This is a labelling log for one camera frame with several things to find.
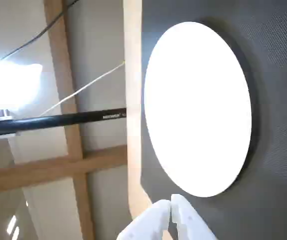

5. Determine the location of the black printed tripod pole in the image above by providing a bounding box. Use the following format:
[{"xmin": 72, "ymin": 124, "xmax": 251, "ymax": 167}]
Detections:
[{"xmin": 0, "ymin": 107, "xmax": 127, "ymax": 138}]

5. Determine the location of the wooden beam frame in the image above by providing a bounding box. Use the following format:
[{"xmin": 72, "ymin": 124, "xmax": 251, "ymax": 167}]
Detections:
[{"xmin": 0, "ymin": 0, "xmax": 128, "ymax": 240}]

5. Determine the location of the white paper plate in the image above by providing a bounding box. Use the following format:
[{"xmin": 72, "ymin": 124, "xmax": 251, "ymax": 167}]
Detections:
[{"xmin": 143, "ymin": 21, "xmax": 253, "ymax": 198}]

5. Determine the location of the thin dark cable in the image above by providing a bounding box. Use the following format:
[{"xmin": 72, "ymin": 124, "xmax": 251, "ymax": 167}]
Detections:
[{"xmin": 0, "ymin": 0, "xmax": 81, "ymax": 61}]

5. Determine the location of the thin white cable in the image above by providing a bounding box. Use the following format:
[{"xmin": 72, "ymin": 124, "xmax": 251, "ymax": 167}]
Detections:
[{"xmin": 39, "ymin": 60, "xmax": 126, "ymax": 117}]

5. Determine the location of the dark grey mat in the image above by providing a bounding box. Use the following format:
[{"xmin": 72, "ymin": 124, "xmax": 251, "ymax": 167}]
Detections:
[{"xmin": 138, "ymin": 0, "xmax": 287, "ymax": 240}]

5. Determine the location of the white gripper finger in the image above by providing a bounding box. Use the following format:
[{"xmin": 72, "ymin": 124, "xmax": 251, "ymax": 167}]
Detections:
[
  {"xmin": 170, "ymin": 193, "xmax": 217, "ymax": 240},
  {"xmin": 116, "ymin": 199, "xmax": 172, "ymax": 240}
]

